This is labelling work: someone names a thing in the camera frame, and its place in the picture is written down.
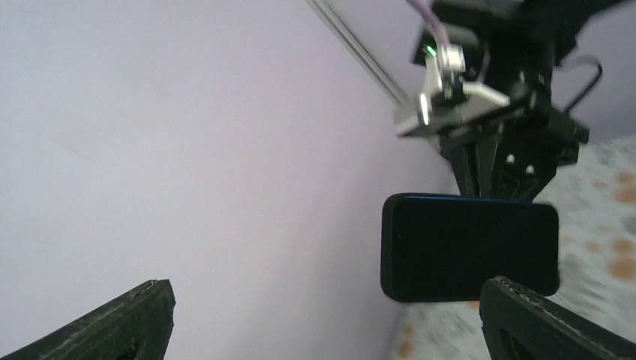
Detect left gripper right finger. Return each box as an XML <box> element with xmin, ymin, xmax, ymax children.
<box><xmin>479</xmin><ymin>276</ymin><xmax>635</xmax><ymax>360</ymax></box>

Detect floral patterned table mat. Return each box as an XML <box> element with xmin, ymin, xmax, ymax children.
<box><xmin>388</xmin><ymin>136</ymin><xmax>635</xmax><ymax>359</ymax></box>

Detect black phone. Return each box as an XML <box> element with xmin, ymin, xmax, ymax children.
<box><xmin>380</xmin><ymin>193</ymin><xmax>560</xmax><ymax>303</ymax></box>

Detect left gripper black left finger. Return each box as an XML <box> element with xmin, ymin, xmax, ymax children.
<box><xmin>2</xmin><ymin>279</ymin><xmax>176</xmax><ymax>360</ymax></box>

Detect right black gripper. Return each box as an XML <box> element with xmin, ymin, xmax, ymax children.
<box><xmin>438</xmin><ymin>74</ymin><xmax>590</xmax><ymax>201</ymax></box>

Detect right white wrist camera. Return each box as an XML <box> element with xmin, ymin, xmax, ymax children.
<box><xmin>394</xmin><ymin>44</ymin><xmax>511</xmax><ymax>137</ymax></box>

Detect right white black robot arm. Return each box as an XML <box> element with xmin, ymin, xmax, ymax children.
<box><xmin>395</xmin><ymin>1</ymin><xmax>617</xmax><ymax>201</ymax></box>

